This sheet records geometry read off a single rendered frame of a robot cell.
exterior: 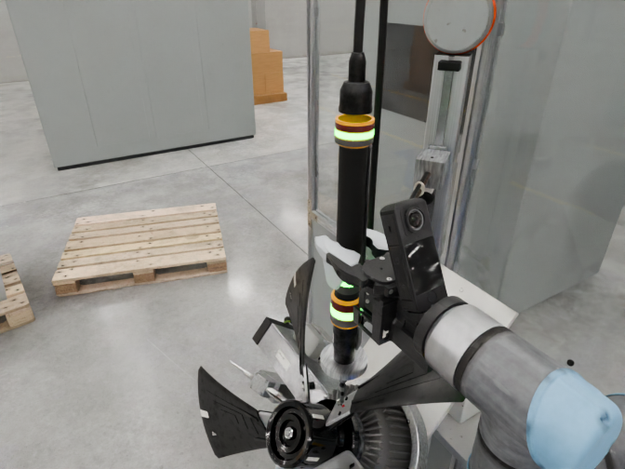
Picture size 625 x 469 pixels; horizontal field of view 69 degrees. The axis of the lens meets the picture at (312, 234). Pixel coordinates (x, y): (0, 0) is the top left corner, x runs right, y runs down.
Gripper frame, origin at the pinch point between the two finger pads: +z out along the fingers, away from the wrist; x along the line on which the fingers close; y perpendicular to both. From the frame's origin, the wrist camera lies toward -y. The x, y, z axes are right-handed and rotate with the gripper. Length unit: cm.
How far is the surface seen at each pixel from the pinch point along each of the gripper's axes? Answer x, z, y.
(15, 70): -53, 1206, 140
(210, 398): -12, 32, 56
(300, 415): -2.4, 6.9, 41.3
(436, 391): 11.9, -10.7, 26.3
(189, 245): 45, 270, 151
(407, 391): 10.2, -6.6, 29.3
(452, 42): 56, 37, -17
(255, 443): -7, 19, 60
